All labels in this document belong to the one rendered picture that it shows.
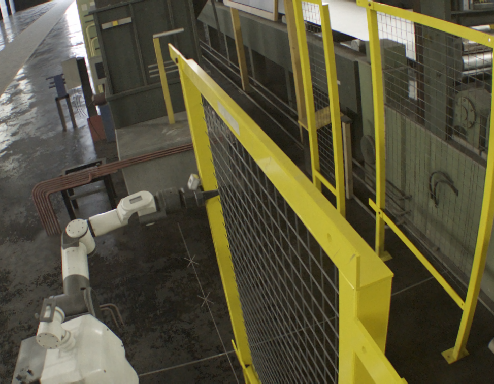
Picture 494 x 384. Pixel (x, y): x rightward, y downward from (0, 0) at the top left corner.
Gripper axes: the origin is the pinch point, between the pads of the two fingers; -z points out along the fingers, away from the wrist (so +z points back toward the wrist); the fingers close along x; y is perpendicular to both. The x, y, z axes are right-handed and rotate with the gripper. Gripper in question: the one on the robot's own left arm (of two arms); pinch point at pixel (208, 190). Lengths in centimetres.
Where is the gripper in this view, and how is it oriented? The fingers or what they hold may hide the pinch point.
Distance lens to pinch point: 173.8
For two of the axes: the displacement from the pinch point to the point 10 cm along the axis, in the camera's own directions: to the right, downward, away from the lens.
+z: -9.5, 2.6, -1.8
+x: 2.8, 4.3, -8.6
